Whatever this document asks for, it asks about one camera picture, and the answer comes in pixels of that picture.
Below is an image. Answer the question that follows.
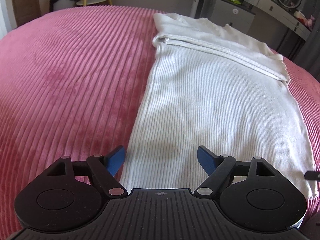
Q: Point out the white ribbed knit sweater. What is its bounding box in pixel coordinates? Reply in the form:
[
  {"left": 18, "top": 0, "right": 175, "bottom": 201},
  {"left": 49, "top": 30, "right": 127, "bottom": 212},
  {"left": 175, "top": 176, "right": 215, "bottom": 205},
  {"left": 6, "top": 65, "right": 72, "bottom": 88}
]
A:
[{"left": 120, "top": 13, "right": 319, "bottom": 199}]

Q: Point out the grey curtain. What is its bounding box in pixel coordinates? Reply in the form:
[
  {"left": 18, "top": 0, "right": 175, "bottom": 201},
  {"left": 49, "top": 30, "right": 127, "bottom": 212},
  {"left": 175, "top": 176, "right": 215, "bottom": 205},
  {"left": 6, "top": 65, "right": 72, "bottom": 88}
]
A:
[{"left": 294, "top": 0, "right": 319, "bottom": 81}]

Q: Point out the grey curved vanity desk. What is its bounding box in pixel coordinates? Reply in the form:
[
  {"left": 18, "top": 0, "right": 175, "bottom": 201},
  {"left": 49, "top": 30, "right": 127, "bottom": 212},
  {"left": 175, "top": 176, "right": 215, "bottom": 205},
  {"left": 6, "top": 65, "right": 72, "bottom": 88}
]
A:
[{"left": 242, "top": 0, "right": 311, "bottom": 58}]

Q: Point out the pink plush toy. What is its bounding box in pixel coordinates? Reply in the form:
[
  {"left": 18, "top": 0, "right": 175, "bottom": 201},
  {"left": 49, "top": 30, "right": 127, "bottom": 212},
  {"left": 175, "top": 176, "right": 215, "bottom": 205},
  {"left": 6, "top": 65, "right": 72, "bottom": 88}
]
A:
[{"left": 305, "top": 15, "right": 316, "bottom": 29}]

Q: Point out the grey bedside drawer cabinet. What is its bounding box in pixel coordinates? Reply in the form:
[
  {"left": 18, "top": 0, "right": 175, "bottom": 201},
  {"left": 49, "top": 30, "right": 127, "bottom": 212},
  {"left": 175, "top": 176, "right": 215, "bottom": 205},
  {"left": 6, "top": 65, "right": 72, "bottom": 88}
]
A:
[{"left": 207, "top": 0, "right": 255, "bottom": 34}]

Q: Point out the white round pouf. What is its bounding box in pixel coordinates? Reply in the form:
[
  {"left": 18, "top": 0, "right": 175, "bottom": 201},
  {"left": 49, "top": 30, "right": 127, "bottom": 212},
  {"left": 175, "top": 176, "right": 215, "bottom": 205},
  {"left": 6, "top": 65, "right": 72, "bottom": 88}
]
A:
[{"left": 53, "top": 0, "right": 76, "bottom": 11}]

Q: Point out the brown wooden door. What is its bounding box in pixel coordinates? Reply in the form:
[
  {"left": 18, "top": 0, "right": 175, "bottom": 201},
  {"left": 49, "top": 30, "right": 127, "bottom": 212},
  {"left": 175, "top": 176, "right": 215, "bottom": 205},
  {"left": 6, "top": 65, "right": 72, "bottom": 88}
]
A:
[{"left": 12, "top": 0, "right": 41, "bottom": 27}]

